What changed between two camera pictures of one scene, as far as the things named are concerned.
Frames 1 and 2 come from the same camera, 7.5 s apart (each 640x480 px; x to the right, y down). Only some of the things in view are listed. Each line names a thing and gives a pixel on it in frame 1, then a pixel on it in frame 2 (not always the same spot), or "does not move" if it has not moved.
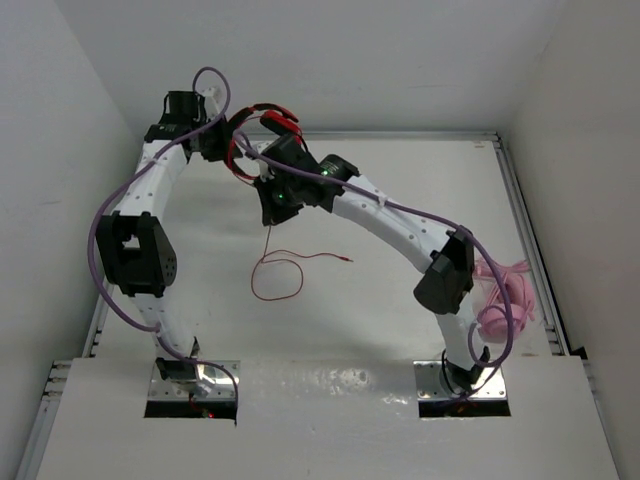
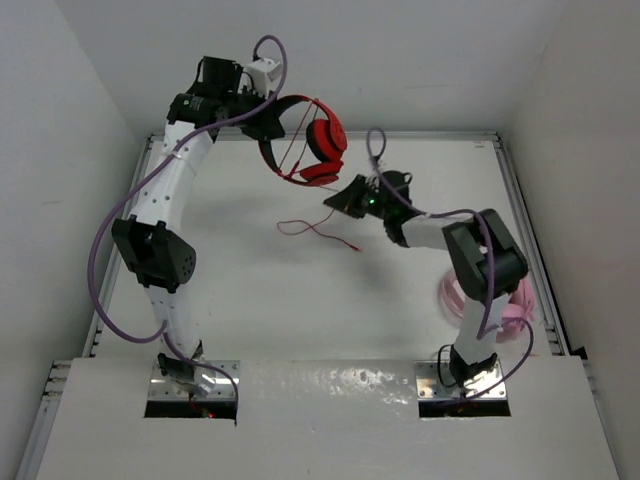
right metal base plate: [430, 386] does not move
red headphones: [273, 117] → [327, 141]
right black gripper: [271, 213] → [348, 200]
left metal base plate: [213, 381] does not move
